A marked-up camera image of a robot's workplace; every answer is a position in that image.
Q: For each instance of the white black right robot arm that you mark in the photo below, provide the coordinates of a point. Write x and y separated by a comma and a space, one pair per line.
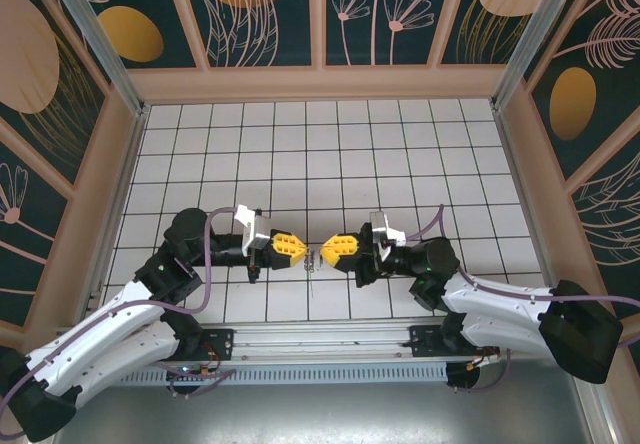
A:
500, 304

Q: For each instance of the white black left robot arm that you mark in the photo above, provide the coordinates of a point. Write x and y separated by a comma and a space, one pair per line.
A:
100, 324

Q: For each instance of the black round base cover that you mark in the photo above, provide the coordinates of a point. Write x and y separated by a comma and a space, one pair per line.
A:
462, 376
182, 386

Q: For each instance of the grey metal sheet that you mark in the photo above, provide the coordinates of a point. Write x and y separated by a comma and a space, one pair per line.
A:
320, 414

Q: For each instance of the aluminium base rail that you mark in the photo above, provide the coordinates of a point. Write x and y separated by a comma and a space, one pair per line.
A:
320, 344

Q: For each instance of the aluminium frame post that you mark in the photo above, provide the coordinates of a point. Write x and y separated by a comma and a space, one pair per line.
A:
530, 39
100, 39

